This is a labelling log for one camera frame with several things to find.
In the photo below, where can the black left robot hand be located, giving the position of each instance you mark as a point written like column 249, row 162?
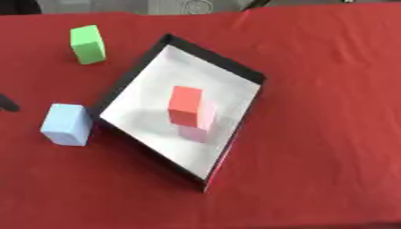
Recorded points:
column 7, row 104

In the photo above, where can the black box white inside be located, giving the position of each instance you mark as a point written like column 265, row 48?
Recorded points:
column 151, row 98

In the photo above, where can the light blue rectangular block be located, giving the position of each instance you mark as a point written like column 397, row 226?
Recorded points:
column 67, row 123

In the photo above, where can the green rectangular block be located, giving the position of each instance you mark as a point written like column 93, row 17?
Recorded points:
column 88, row 44

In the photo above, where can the red rectangular block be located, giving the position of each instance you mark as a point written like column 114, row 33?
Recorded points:
column 185, row 106

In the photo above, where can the pink rectangular block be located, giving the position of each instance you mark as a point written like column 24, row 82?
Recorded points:
column 201, row 129

